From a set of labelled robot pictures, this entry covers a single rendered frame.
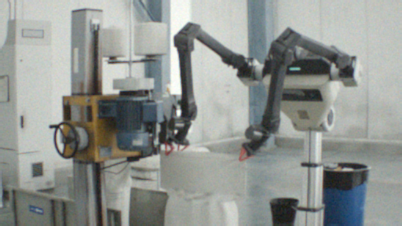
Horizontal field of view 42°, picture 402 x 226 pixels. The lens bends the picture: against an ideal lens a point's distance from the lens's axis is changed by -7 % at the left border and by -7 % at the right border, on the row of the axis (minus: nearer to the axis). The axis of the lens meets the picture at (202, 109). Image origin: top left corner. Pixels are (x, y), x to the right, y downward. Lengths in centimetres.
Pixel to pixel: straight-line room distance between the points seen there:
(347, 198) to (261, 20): 730
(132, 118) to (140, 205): 108
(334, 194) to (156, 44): 256
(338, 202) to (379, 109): 612
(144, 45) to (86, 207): 84
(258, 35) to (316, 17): 129
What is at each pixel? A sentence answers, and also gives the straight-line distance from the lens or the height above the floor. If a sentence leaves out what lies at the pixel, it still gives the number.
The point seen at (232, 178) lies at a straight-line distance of 270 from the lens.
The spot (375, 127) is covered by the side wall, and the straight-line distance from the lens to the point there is 1077.
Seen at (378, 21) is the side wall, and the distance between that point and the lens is 1077.
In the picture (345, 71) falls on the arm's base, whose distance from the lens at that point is 273.
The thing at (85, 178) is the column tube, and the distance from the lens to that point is 269.
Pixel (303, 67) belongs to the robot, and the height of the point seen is 147.
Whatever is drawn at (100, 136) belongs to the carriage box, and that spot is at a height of 115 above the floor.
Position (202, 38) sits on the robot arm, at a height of 161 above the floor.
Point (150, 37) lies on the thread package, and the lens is 264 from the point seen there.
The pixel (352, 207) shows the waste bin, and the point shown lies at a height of 32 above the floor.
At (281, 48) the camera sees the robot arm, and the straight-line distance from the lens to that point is 234.
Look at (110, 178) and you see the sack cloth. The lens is 313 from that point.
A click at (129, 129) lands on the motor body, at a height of 118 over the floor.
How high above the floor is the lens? 141
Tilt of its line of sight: 3 degrees down
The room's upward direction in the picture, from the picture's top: straight up
